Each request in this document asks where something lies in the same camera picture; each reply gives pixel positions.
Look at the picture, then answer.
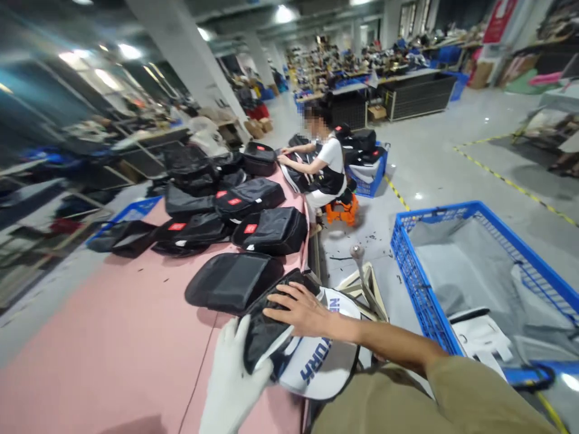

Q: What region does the person's left hand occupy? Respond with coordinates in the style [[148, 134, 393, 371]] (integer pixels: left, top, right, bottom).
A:
[[209, 314, 277, 410]]

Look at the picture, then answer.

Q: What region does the person's right hand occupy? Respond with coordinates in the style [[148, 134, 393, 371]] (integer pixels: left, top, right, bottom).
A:
[[262, 281, 361, 345]]

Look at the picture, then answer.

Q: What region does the black mesh pouch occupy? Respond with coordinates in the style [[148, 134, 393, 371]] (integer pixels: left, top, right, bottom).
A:
[[242, 268, 327, 377]]

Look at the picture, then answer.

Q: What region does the white bag with blue print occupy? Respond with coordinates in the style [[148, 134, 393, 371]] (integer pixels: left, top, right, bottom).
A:
[[267, 287, 364, 402]]

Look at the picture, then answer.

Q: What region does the pile of black red-label bags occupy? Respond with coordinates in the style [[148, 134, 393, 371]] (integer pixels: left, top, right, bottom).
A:
[[86, 140, 309, 259]]

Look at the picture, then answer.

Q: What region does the pink table cover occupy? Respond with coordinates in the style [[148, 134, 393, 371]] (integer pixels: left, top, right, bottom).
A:
[[0, 168, 317, 434]]

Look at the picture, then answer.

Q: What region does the person's body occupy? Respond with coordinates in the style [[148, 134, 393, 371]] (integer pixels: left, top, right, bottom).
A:
[[309, 363, 458, 434]]

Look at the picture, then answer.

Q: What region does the blue crate beside table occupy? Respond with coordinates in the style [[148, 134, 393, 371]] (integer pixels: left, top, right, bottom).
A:
[[86, 195, 165, 247]]

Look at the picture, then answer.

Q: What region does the orange plastic stool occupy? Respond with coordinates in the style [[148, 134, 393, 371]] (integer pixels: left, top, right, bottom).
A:
[[324, 192, 360, 227]]

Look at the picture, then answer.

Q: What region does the small blue crate of bags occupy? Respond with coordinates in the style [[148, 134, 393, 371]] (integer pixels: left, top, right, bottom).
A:
[[337, 124, 391, 200]]

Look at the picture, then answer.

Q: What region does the large blue crate grey liner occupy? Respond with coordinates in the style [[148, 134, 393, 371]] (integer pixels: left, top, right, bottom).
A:
[[390, 200, 579, 362]]

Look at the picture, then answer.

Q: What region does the brown cardboard box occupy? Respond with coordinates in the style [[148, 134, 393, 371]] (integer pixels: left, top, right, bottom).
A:
[[468, 60, 495, 90]]

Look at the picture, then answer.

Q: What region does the red hanging banner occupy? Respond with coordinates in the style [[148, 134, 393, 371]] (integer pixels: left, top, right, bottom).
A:
[[481, 0, 519, 45]]

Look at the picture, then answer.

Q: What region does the black flat pouch with strap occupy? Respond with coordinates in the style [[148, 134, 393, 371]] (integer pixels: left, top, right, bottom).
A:
[[184, 251, 286, 317]]

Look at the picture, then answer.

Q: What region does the wooden stool frame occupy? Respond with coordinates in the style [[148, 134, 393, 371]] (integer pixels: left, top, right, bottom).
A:
[[335, 261, 391, 324]]

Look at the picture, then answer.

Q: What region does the white bag with black handle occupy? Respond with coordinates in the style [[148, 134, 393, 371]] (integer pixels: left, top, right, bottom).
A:
[[446, 306, 514, 363]]

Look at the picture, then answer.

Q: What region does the blue tool with yellow cable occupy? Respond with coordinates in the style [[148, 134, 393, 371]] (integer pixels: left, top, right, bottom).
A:
[[499, 360, 571, 434]]

